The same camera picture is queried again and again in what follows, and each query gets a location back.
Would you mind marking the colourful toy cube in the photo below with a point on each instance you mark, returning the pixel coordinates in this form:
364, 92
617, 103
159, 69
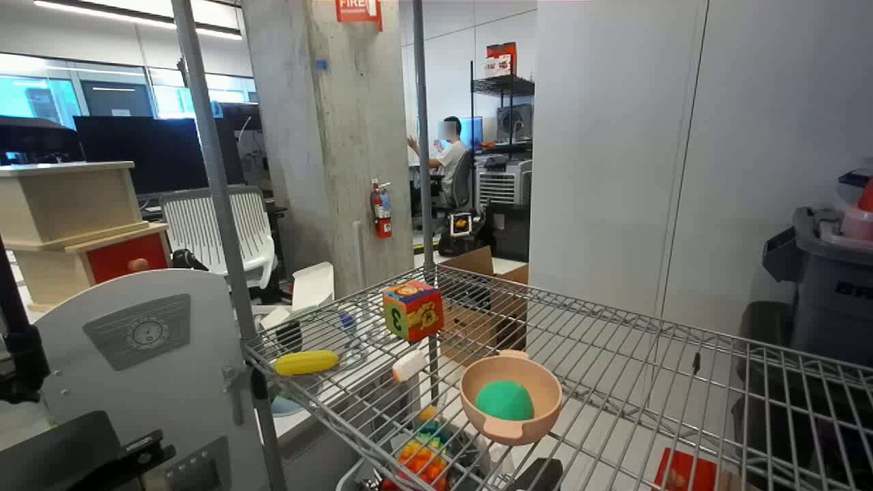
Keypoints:
414, 312

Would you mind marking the small blue toy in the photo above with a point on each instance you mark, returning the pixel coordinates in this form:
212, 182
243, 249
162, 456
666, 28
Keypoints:
349, 321

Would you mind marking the yellow toy banana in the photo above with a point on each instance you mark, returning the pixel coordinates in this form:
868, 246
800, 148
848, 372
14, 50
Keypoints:
306, 364

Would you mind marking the rainbow stacking toy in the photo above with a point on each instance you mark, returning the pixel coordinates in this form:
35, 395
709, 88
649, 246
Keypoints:
425, 456

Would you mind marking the wooden toy cabinet red drawer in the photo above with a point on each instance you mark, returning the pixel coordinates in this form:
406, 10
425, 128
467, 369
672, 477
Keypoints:
65, 204

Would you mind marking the white and orange device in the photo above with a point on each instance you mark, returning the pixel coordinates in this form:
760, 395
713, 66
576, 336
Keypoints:
463, 223

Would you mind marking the red fire extinguisher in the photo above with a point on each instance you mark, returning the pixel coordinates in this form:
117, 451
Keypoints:
384, 214

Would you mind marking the grey office chair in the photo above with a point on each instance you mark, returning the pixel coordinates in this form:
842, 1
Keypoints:
463, 185

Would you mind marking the brown cardboard box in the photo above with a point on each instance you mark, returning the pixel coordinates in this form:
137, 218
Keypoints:
482, 316

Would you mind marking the person in light shirt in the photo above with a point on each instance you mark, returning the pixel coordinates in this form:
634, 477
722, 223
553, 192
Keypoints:
451, 159

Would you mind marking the white appliance with vents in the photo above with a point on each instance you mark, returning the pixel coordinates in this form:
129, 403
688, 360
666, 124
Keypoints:
504, 182

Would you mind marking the white paper box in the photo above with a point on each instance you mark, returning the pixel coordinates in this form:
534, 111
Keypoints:
314, 287

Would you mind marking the dark grey device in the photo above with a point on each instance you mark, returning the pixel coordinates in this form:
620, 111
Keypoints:
515, 124

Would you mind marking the green ball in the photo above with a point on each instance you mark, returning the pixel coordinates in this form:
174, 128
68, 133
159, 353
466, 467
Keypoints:
505, 401

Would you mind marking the black storage shelf unit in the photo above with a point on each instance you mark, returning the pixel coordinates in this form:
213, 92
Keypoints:
505, 84

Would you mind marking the peach plastic bowl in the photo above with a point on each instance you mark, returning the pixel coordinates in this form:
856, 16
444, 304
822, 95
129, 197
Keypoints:
549, 394

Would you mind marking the white slatted rack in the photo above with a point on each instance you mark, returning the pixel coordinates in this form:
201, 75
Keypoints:
250, 233

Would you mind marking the red and white box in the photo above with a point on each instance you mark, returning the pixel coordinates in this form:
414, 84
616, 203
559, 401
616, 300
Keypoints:
500, 61

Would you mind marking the black rounded object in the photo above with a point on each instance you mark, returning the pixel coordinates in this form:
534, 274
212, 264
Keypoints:
539, 474

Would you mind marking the small black clip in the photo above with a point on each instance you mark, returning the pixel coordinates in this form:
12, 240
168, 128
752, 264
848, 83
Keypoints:
698, 364

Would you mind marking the large black monitor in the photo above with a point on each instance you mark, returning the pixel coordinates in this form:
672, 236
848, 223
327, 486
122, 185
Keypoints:
145, 152

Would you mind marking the wooden box with red lid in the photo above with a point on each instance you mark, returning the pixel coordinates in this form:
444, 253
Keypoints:
683, 469

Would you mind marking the white panel with grey badge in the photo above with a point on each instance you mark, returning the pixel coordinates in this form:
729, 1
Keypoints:
137, 399

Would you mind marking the grey plastic bin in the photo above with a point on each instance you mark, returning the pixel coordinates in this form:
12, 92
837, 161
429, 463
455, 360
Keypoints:
837, 300

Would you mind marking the small black monitor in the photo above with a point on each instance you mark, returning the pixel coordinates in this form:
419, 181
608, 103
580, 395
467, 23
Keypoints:
36, 140

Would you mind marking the black device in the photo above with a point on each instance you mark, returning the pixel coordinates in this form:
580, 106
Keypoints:
55, 454

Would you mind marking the red wall sign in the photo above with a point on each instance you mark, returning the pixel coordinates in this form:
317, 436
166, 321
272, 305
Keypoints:
358, 9

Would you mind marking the black stand post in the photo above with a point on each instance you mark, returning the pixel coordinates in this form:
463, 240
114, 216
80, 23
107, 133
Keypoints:
24, 354

